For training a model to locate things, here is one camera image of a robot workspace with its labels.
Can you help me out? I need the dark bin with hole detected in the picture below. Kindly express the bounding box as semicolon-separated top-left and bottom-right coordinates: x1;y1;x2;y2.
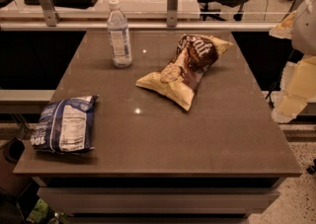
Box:
0;138;32;198

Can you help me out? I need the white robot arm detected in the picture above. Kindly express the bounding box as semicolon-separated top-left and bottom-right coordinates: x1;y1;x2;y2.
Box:
270;0;316;123

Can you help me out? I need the brown table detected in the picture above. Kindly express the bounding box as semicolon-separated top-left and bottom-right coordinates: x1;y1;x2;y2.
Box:
15;31;301;223

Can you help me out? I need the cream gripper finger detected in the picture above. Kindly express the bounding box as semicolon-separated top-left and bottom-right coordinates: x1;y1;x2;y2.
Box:
272;55;316;123
269;11;296;39

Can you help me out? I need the clear plastic water bottle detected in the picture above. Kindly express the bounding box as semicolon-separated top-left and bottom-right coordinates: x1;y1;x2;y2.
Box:
107;0;132;68

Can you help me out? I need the glass railing with metal posts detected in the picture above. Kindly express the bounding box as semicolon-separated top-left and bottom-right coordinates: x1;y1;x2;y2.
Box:
0;0;292;31

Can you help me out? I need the yellow brown chip bag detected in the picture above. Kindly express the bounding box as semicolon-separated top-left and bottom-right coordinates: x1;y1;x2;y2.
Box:
136;35;232;111

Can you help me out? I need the blue chip bag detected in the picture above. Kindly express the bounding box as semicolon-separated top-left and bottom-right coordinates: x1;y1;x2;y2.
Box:
31;96;98;153

